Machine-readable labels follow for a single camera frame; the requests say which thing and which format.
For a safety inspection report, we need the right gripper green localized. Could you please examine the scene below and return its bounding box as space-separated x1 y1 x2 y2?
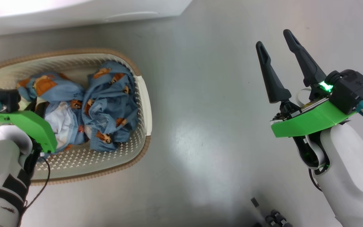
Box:
256 29 357 138

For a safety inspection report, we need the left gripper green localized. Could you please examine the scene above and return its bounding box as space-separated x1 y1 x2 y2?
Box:
0 98 58 155

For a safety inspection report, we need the blue garment with white lining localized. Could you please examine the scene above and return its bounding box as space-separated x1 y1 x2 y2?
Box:
16 72 87 152

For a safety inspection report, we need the cream perforated laundry basket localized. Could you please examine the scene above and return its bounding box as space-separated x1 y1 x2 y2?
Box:
0 48 152 186

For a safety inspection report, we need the white front-load washing machine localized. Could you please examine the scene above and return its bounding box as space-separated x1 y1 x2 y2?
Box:
0 0 193 38

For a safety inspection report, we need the white flat ribbon cable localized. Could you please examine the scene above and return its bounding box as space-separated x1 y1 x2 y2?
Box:
295 88 312 108

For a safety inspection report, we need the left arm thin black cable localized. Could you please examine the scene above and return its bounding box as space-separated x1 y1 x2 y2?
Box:
23 156 51 209

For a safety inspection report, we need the black segmented cable chain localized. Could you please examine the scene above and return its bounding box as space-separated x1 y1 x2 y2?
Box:
265 209 295 227

